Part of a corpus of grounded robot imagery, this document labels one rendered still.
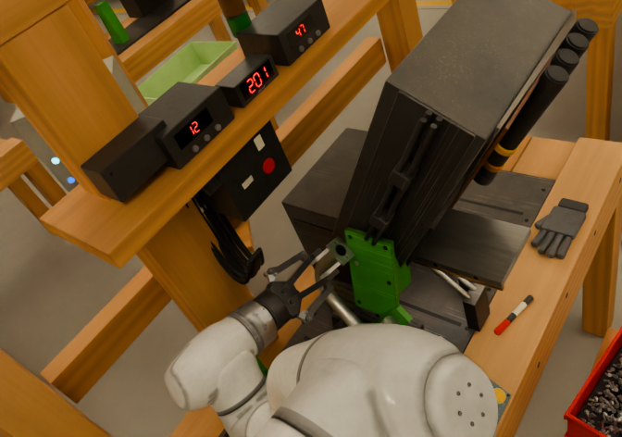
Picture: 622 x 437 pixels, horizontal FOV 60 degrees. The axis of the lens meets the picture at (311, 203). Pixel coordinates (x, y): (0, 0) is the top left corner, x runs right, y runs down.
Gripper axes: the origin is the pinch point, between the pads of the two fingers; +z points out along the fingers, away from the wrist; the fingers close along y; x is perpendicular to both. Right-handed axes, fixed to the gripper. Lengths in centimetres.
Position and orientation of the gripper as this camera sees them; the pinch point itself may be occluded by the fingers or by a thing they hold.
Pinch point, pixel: (329, 260)
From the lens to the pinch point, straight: 114.6
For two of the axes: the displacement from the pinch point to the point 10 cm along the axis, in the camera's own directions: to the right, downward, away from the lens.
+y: -6.4, -7.7, 0.7
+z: 6.3, -4.7, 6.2
